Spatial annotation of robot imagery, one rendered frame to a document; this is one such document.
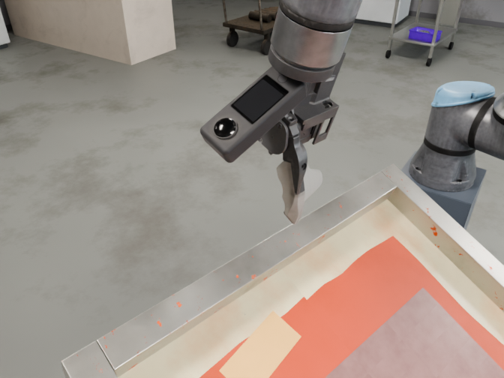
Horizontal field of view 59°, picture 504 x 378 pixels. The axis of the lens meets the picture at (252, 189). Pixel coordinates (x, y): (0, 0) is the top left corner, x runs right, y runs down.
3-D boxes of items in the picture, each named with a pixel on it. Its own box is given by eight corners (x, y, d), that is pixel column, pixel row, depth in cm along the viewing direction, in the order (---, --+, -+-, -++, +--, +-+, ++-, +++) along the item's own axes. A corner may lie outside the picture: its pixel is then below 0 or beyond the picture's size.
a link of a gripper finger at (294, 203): (336, 211, 57) (324, 142, 54) (304, 232, 54) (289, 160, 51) (317, 208, 59) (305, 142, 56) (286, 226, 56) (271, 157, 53)
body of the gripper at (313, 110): (325, 145, 56) (361, 61, 47) (277, 169, 51) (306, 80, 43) (285, 110, 59) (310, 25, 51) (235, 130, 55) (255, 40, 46)
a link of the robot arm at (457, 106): (442, 123, 111) (455, 70, 104) (494, 142, 103) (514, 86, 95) (413, 137, 105) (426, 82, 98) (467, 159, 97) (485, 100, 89)
